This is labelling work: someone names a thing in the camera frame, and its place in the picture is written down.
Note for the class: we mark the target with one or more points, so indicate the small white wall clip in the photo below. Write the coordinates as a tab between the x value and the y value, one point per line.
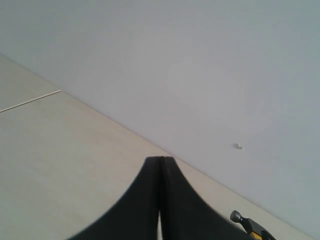
238	146

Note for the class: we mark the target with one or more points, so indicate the black yellow claw hammer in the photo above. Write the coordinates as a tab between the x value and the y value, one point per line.
252	228

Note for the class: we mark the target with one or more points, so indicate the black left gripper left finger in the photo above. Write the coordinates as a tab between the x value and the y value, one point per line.
135	215

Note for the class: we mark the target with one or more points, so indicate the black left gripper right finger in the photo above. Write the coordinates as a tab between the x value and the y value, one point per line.
184	215

